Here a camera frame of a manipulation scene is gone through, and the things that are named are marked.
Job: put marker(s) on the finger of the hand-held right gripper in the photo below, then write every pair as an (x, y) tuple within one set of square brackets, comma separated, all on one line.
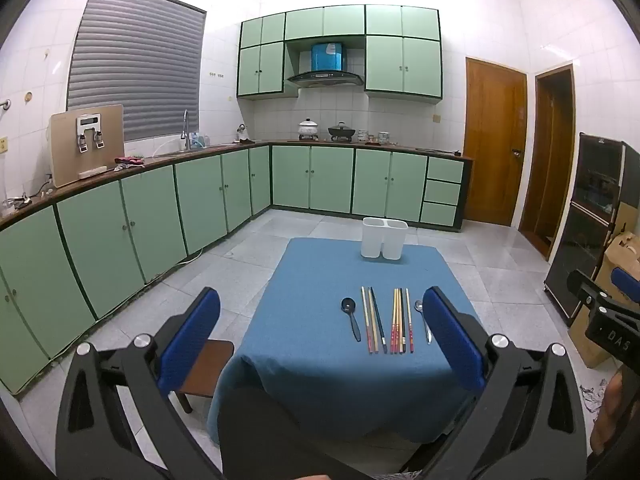
[(585, 290), (627, 285)]

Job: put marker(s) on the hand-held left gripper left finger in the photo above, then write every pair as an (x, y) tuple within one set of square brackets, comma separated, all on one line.
[(192, 340)]

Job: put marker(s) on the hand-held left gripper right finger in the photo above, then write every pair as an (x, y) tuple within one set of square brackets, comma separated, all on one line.
[(450, 340)]

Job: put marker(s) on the plain bamboo chopstick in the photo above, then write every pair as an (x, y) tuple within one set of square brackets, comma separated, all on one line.
[(365, 317), (409, 320)]

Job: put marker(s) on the metal spoon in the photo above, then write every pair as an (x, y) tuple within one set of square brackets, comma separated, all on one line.
[(419, 305)]

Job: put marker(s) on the black chopstick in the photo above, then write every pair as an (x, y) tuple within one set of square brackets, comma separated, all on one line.
[(380, 330), (401, 320)]

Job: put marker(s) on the black plastic spoon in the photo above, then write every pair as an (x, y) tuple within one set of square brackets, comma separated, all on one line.
[(347, 304)]

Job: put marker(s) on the white two-compartment utensil holder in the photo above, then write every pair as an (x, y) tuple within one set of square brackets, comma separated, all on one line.
[(372, 240)]

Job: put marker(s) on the person's right hand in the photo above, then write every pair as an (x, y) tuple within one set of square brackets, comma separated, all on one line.
[(607, 410)]

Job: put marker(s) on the brown wooden stool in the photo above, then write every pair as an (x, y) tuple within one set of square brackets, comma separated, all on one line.
[(210, 360)]

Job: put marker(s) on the cardboard box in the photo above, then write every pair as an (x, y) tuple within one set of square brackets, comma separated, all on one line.
[(617, 255)]

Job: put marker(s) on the crumpled paper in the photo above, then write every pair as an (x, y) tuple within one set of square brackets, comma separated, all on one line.
[(591, 396)]

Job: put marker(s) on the black glass-door cabinet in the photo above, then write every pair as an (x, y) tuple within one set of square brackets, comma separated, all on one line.
[(585, 200)]

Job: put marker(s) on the blue tablecloth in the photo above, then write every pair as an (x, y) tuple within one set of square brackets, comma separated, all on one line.
[(300, 335)]

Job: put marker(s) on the green base cabinet row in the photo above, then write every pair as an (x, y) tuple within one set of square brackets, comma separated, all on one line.
[(150, 215)]

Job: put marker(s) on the wooden door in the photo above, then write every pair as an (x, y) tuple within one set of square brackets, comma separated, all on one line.
[(492, 145)]

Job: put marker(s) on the red cloth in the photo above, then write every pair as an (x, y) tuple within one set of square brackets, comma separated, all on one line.
[(129, 161)]

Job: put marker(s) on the brown kitchen countertop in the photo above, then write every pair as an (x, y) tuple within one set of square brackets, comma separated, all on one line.
[(65, 194)]

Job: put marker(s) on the green base cabinets with drawers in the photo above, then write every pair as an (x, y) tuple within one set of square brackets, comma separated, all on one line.
[(330, 180)]

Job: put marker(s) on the bottles by sink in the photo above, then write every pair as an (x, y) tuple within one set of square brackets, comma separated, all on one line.
[(198, 140)]

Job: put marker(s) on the small kettle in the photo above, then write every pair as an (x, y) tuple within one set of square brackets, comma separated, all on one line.
[(242, 134)]

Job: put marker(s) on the chrome faucet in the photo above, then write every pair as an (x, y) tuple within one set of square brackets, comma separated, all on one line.
[(186, 125)]

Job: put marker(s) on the black plug adapter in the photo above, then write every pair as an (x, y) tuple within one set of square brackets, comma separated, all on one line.
[(20, 203)]

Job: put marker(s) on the beige water purifier panel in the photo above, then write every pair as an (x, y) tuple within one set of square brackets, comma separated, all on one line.
[(62, 150)]

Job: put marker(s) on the black wok with lid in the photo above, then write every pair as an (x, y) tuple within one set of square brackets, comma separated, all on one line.
[(341, 132)]

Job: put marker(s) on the white cooking pot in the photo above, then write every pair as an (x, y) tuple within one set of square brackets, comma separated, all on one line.
[(308, 129)]

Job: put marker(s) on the grey window blind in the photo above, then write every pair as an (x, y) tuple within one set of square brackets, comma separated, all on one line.
[(135, 60)]

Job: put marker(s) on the black range hood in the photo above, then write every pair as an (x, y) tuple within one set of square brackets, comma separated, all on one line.
[(325, 77)]

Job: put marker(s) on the wooden doorway frame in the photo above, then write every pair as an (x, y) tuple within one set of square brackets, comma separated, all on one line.
[(567, 160)]

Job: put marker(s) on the green wall cabinets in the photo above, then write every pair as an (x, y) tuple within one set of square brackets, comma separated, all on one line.
[(400, 65)]

